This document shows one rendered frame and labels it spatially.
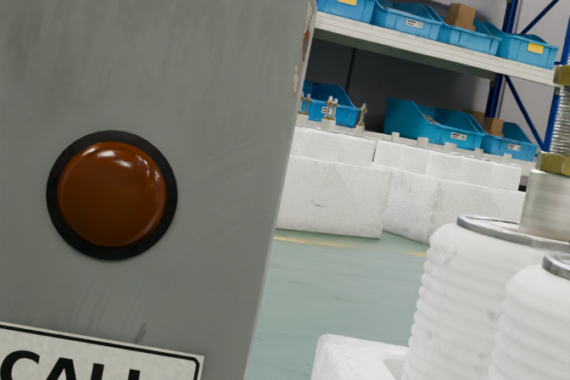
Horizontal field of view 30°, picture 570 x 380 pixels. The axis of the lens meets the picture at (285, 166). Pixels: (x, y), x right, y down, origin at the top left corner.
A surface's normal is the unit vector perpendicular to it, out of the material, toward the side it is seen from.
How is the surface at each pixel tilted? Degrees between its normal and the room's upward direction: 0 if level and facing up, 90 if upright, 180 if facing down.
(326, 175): 90
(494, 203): 90
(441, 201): 90
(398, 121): 93
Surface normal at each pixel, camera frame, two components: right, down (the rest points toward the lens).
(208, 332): 0.08, 0.07
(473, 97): 0.51, 0.15
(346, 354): 0.19, -0.98
